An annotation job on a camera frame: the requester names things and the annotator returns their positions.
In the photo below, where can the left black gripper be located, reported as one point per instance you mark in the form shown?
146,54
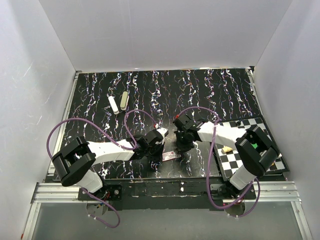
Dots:
158,158

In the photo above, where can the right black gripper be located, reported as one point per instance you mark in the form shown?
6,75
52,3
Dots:
182,148

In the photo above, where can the red white staple box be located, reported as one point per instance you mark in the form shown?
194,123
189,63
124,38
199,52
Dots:
171,155

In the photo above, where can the beige stapler top part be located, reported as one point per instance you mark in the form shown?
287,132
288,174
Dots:
124,101

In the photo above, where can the white black stapler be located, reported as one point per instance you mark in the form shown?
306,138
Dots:
113,105

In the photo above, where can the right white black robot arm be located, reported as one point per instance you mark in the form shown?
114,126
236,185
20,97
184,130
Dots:
252,146

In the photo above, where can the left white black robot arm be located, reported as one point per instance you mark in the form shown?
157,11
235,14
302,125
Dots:
73,162

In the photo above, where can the wooden peg doll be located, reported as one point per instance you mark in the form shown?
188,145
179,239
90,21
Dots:
226,149

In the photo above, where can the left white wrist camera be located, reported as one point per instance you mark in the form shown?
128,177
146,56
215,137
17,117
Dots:
162,130

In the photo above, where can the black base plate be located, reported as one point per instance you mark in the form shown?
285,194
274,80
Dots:
156,194

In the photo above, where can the aluminium mounting rail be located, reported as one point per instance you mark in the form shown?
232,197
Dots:
55,193

